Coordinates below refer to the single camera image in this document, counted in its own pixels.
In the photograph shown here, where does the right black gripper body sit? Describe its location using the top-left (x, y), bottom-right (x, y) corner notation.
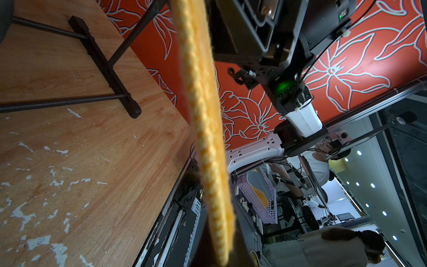
top-left (206, 0), bottom-right (311, 72)

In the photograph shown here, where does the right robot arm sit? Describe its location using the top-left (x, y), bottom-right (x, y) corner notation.
top-left (206, 1), bottom-right (357, 172)

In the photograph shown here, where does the seated person in background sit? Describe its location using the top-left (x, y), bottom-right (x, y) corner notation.
top-left (269, 139), bottom-right (333, 198)

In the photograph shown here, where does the pink plastic crate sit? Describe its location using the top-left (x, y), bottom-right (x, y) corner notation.
top-left (236, 168), bottom-right (278, 224)

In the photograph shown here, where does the black garment rack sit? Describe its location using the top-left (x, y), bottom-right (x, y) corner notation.
top-left (1, 1), bottom-right (171, 119)

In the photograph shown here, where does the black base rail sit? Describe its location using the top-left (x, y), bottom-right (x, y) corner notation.
top-left (133, 159), bottom-right (207, 267)

